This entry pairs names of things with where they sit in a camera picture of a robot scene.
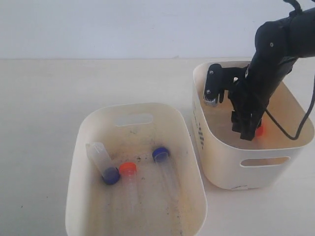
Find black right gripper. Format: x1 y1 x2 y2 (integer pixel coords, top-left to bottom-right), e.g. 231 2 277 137
222 56 295 141

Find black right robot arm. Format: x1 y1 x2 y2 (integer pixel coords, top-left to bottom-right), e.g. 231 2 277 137
221 8 315 141

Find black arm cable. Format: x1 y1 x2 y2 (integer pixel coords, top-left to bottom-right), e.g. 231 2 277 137
264 0 315 141

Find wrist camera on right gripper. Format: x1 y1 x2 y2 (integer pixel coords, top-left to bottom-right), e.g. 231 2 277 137
203 63 223 107

